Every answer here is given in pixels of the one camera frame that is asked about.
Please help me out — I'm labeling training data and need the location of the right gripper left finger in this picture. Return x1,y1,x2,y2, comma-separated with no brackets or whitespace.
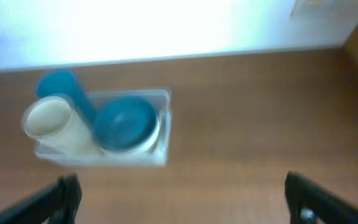
0,174,82,224

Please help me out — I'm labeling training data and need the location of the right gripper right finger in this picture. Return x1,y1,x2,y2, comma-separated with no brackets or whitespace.
285,171,358,224

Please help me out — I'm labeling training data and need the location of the cream cup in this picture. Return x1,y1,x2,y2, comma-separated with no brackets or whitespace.
21,95,101,155

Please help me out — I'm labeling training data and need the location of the blue bowl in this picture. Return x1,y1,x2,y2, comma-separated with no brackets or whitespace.
93,96,157,151

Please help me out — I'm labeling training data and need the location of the blue cup front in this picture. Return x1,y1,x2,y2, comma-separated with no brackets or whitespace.
35,69,96,125

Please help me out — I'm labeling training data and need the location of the cream bowl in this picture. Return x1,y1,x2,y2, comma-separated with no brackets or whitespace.
100,111,163,157

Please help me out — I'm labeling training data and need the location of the clear plastic container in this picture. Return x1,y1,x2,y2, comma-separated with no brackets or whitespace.
34,88,172,167

